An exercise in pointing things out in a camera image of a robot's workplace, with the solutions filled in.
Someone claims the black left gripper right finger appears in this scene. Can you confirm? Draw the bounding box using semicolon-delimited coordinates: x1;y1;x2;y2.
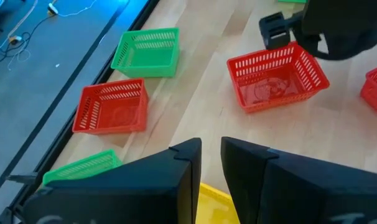
221;136;377;224

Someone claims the yellow plastic basket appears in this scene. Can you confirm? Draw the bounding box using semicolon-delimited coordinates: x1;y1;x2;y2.
195;182;241;224

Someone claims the white cable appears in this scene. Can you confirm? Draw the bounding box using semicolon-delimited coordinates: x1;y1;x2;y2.
57;0;98;18

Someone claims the red plastic basket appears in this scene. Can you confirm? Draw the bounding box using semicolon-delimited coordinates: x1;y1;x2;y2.
72;78;149;135
360;63;377;122
226;42;330;113

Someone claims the yellow cable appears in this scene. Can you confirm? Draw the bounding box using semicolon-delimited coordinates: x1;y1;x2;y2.
6;0;40;37

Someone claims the black cable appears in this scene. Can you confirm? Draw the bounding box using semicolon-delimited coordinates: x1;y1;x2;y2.
0;14;54;68

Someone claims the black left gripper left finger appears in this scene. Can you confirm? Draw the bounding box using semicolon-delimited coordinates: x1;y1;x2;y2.
22;138;203;224

